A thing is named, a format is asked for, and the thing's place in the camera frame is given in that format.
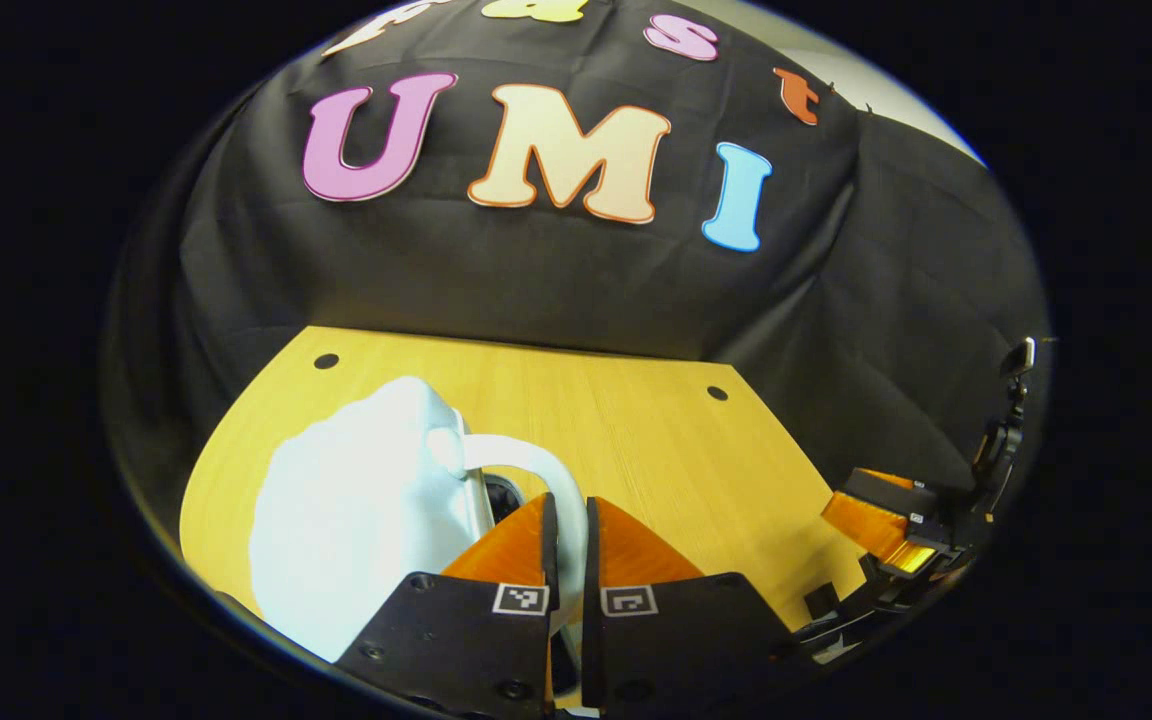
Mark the small light blue suitcase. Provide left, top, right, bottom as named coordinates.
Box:
left=248, top=375, right=592, bottom=701

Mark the black backdrop cloth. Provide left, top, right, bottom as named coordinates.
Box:
left=106, top=0, right=1049, bottom=521

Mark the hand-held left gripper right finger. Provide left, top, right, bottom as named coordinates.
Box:
left=581, top=495, right=800, bottom=716

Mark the black and white object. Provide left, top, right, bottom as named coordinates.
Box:
left=794, top=583, right=877, bottom=663

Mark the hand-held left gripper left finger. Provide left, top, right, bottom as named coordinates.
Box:
left=333, top=492, right=563, bottom=720

